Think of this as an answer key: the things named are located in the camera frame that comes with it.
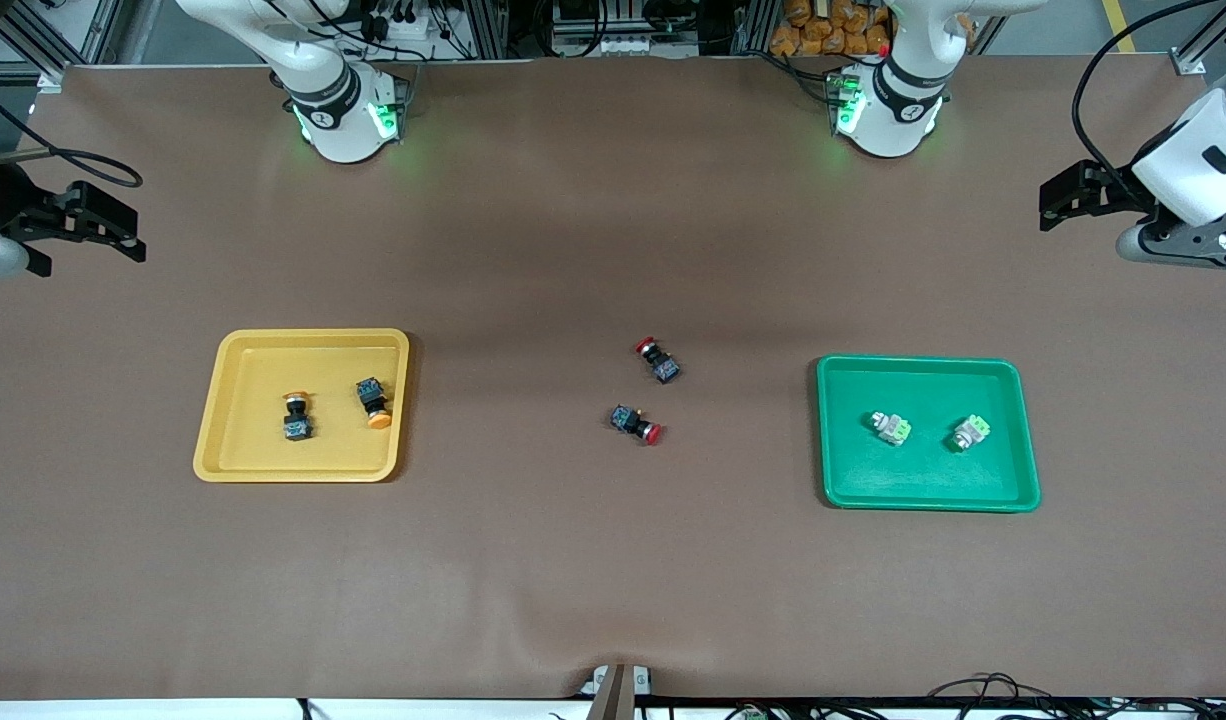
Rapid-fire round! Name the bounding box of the green push button switch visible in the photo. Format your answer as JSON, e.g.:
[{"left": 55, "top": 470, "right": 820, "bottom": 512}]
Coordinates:
[
  {"left": 950, "top": 413, "right": 994, "bottom": 454},
  {"left": 866, "top": 409, "right": 914, "bottom": 448}
]

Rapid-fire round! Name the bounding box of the yellow plastic tray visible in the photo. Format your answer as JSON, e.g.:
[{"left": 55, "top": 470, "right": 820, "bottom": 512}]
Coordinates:
[{"left": 193, "top": 328, "right": 411, "bottom": 484}]

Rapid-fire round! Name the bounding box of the orange snack bag pile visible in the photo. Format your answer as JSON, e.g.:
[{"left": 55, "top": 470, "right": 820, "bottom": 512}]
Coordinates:
[{"left": 770, "top": 0, "right": 892, "bottom": 58}]

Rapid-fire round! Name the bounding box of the green plastic tray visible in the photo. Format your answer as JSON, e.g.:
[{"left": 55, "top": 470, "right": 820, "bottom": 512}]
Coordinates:
[{"left": 816, "top": 356, "right": 1042, "bottom": 513}]

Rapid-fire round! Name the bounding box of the white power strip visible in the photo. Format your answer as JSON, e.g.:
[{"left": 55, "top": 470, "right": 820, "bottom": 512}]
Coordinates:
[{"left": 358, "top": 8, "right": 434, "bottom": 49}]

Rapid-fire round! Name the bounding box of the large table mat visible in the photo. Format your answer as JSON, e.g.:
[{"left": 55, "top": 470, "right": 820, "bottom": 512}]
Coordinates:
[{"left": 0, "top": 55, "right": 1226, "bottom": 701}]

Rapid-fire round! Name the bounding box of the metal table clamp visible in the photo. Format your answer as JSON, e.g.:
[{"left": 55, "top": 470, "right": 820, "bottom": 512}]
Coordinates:
[{"left": 576, "top": 663, "right": 656, "bottom": 720}]

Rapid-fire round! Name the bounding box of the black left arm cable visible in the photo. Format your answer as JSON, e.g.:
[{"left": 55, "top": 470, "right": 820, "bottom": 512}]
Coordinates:
[{"left": 1071, "top": 0, "right": 1202, "bottom": 199}]

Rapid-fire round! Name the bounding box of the aluminium frame post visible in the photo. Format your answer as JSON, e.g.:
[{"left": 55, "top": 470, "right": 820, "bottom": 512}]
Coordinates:
[
  {"left": 0, "top": 0, "right": 164, "bottom": 93},
  {"left": 1171, "top": 0, "right": 1226, "bottom": 77},
  {"left": 461, "top": 0, "right": 509, "bottom": 59},
  {"left": 733, "top": 0, "right": 774, "bottom": 56}
]

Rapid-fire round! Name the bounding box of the red push button switch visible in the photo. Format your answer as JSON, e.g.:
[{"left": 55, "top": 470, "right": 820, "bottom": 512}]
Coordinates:
[
  {"left": 634, "top": 336, "right": 682, "bottom": 385},
  {"left": 609, "top": 403, "right": 663, "bottom": 447}
]

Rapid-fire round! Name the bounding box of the black cable bundle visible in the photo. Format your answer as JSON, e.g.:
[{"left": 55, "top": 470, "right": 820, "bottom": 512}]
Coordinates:
[{"left": 923, "top": 674, "right": 1226, "bottom": 720}]

